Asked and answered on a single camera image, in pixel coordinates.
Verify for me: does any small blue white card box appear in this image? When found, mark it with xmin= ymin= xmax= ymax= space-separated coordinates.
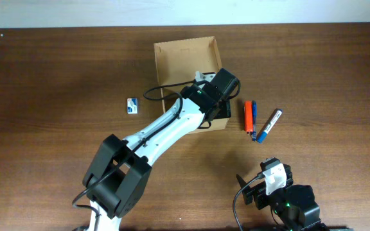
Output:
xmin=127 ymin=98 xmax=138 ymax=114

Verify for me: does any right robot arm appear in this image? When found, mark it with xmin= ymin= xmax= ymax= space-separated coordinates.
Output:
xmin=233 ymin=159 xmax=349 ymax=231

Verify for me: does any blue whiteboard marker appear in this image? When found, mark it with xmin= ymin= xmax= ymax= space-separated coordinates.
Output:
xmin=256 ymin=108 xmax=283 ymax=144

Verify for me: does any orange highlighter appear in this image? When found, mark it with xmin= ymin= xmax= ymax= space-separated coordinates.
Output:
xmin=244 ymin=101 xmax=254 ymax=133

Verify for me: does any brown cardboard box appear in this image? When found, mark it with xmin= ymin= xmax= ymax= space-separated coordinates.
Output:
xmin=153 ymin=35 xmax=230 ymax=135

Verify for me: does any blue ballpoint pen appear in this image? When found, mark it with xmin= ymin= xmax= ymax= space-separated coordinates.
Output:
xmin=251 ymin=101 xmax=257 ymax=142

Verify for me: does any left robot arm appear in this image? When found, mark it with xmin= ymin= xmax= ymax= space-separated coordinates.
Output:
xmin=72 ymin=68 xmax=241 ymax=230

